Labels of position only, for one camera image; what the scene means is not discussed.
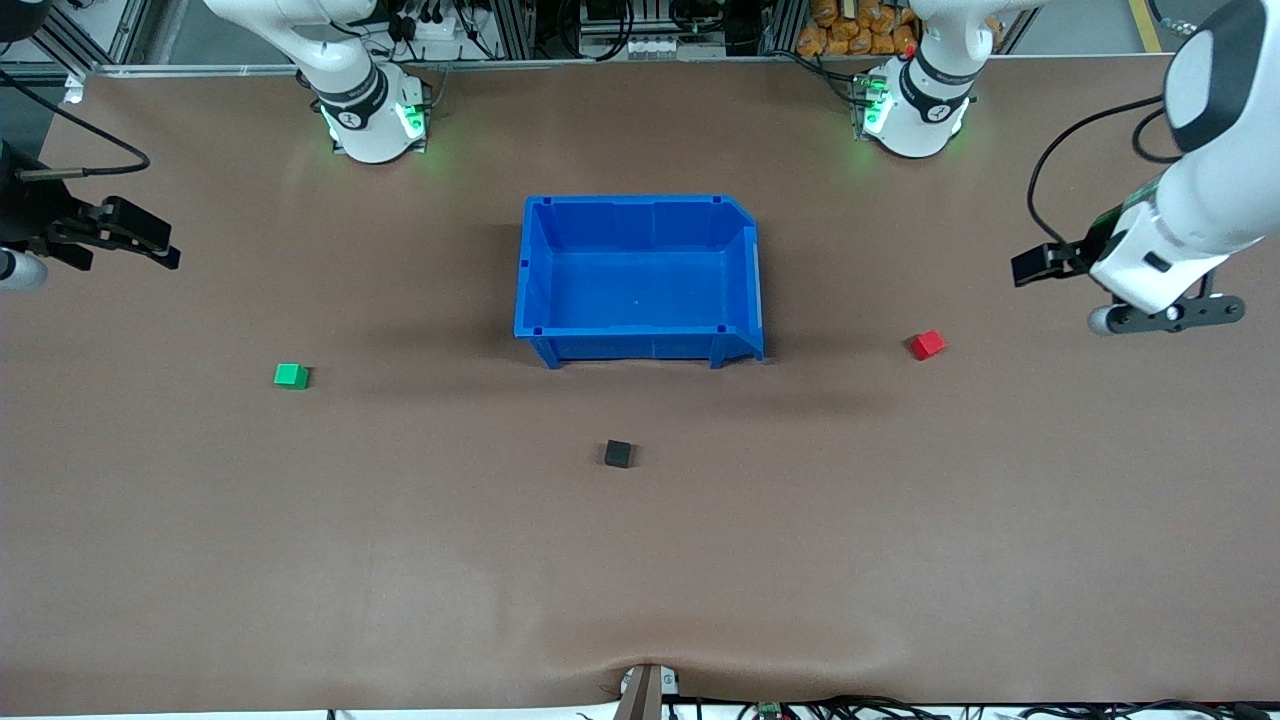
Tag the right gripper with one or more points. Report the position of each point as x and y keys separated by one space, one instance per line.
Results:
x=30 y=212

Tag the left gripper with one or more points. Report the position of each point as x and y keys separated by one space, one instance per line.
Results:
x=1090 y=243

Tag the red cube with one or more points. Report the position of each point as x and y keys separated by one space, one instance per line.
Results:
x=927 y=345

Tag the green cube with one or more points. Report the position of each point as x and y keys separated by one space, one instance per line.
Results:
x=291 y=376

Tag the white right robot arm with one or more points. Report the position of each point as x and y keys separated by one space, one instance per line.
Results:
x=365 y=110

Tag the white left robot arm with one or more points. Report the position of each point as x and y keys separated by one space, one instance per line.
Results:
x=1215 y=170

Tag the black cube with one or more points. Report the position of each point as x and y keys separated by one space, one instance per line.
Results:
x=618 y=454

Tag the orange snack bags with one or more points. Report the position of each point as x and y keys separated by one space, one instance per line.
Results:
x=830 y=35

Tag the white power strip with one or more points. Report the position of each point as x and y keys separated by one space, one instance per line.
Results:
x=425 y=22

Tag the blue plastic bin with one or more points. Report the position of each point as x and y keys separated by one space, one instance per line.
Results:
x=640 y=260

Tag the dark control equipment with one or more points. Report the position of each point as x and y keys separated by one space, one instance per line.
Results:
x=610 y=12

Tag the small green connector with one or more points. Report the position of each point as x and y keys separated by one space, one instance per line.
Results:
x=770 y=710

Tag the aluminium frame profile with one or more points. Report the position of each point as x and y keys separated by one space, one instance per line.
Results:
x=130 y=30

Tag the aluminium frame post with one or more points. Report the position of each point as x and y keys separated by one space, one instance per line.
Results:
x=515 y=25
x=780 y=25

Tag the metal table edge rail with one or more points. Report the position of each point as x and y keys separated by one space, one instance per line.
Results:
x=650 y=64

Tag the brown camera mount bracket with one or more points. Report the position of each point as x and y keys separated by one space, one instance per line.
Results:
x=640 y=695

